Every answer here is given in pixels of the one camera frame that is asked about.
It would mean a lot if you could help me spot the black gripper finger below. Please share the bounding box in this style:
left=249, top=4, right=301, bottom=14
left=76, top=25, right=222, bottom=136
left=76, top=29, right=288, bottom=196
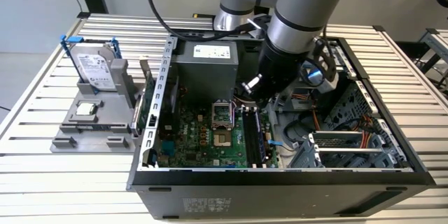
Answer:
left=241, top=74, right=264, bottom=95

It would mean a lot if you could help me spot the RAM stick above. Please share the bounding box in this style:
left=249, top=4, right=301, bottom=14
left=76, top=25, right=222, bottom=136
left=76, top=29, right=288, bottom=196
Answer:
left=74, top=126, right=116, bottom=132
left=254, top=108, right=269, bottom=162

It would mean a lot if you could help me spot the black RAM slot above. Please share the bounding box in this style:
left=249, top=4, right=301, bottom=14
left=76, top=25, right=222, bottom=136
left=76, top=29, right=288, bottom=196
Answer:
left=246, top=108, right=257, bottom=168
left=242, top=108, right=253, bottom=168
left=250, top=108, right=261, bottom=168

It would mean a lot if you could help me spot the grey power supply unit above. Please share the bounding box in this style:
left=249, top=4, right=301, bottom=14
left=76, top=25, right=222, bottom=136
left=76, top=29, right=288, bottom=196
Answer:
left=170, top=39, right=241, bottom=104

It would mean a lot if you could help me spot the metal socket cover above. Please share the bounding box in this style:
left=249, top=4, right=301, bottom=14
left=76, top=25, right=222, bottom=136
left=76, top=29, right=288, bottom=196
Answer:
left=210, top=99, right=234, bottom=130

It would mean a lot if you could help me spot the CPU socket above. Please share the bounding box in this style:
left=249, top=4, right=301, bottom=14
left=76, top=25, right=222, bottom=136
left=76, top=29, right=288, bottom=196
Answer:
left=212, top=129, right=234, bottom=149

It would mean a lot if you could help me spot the green motherboard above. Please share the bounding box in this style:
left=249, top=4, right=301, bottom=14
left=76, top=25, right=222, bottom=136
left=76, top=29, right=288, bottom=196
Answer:
left=156, top=98, right=281, bottom=169

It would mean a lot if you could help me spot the green graphics card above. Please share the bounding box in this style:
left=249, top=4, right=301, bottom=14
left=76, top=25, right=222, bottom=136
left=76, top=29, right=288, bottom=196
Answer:
left=130, top=55, right=157, bottom=135

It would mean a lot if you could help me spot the metal disk bay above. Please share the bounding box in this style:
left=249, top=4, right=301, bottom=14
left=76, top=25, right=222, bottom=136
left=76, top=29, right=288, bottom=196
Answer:
left=306, top=129, right=385, bottom=168

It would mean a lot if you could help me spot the black open PC case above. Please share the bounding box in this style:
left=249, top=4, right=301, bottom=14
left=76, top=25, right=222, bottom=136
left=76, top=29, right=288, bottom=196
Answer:
left=125, top=27, right=437, bottom=221

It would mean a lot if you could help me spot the grey parts rack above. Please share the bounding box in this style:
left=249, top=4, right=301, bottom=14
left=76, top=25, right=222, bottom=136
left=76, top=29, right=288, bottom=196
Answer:
left=50, top=60, right=148, bottom=154

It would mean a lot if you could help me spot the neighbouring metal table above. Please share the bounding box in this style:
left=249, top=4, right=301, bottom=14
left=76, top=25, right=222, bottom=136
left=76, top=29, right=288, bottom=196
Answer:
left=412, top=28, right=448, bottom=88

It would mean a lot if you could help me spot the hard disk in blue carrier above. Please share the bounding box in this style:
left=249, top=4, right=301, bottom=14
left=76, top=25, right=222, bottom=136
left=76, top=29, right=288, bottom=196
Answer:
left=58, top=35, right=121, bottom=95

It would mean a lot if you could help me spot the silver CPU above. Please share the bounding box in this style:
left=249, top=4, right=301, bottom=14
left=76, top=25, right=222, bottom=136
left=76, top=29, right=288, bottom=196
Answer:
left=74, top=102, right=97, bottom=116

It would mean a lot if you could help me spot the white brown wire bundle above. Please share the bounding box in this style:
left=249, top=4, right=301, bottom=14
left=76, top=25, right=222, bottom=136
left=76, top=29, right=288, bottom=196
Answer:
left=232, top=95, right=256, bottom=105

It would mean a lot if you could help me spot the short orange wire bundle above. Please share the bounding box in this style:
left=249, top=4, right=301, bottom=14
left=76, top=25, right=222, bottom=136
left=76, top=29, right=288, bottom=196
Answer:
left=292, top=90, right=312, bottom=101

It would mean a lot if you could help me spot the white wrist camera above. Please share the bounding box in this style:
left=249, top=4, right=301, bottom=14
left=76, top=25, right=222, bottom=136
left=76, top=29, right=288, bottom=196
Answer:
left=302, top=60, right=340, bottom=93

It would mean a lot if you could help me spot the blue black data wire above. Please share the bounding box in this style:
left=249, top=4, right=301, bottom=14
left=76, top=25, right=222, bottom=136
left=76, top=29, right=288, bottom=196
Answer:
left=268, top=119, right=316, bottom=153

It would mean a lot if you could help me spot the red yellow wire bundle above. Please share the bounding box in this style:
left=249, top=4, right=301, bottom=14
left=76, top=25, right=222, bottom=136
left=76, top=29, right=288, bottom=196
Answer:
left=356, top=115, right=377, bottom=151

